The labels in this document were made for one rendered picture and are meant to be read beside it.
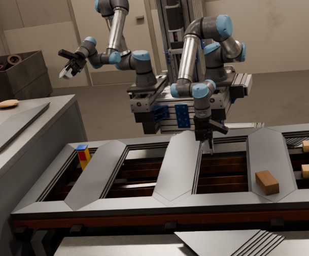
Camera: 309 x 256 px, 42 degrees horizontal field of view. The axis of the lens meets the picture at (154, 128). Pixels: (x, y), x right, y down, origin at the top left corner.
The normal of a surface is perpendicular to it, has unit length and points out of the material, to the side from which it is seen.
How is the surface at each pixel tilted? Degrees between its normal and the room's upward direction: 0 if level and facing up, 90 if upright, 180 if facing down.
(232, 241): 0
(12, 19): 90
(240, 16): 90
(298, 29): 90
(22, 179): 90
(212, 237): 0
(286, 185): 0
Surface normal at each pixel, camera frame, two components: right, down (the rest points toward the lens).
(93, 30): -0.31, 0.43
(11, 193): 0.97, -0.08
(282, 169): -0.18, -0.90
